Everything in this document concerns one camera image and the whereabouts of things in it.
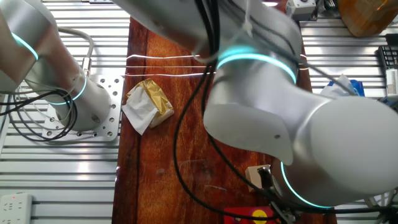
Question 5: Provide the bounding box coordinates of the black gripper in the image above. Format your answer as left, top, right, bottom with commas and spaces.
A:
257, 166, 296, 224

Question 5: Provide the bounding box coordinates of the yellow Hanoi disc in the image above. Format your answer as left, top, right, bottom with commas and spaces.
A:
251, 209, 269, 224

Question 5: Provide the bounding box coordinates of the red Hanoi base board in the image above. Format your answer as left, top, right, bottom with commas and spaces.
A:
223, 205, 280, 224

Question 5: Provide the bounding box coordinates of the plain wooden cube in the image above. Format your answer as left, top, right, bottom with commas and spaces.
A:
244, 164, 271, 192

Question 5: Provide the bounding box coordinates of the white tissue sheet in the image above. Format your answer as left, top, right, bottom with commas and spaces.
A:
320, 73, 354, 98

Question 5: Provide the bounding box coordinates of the gold foil paper package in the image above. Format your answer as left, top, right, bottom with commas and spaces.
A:
121, 78, 175, 136

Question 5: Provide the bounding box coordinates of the white ribbed device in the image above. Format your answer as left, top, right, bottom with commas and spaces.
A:
385, 68, 398, 97

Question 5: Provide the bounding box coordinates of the white zip tie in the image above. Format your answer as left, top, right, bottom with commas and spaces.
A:
242, 0, 254, 37

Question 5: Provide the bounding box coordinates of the black keyboard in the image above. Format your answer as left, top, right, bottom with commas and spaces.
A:
377, 45, 398, 71

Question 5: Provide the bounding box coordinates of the grey button box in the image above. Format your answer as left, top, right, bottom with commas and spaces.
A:
285, 0, 317, 22

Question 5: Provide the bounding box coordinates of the silver robot mounting plate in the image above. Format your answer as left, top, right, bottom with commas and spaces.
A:
42, 74, 124, 142

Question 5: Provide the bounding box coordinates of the small black box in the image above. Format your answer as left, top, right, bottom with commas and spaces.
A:
385, 33, 398, 47

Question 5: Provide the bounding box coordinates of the brown cardboard box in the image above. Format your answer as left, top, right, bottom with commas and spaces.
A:
336, 0, 398, 38

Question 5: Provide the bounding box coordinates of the white power strip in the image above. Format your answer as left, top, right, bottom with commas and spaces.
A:
0, 192, 34, 224

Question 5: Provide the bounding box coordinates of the long black arm cable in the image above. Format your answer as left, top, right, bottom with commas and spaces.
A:
172, 0, 282, 222
200, 0, 398, 215

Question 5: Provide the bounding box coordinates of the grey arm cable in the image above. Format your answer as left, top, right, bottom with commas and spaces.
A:
298, 60, 357, 96

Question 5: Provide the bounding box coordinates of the black base cable bundle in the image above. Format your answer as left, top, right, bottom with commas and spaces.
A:
0, 88, 78, 142

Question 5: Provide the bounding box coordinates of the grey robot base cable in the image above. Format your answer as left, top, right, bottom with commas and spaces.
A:
52, 26, 95, 75

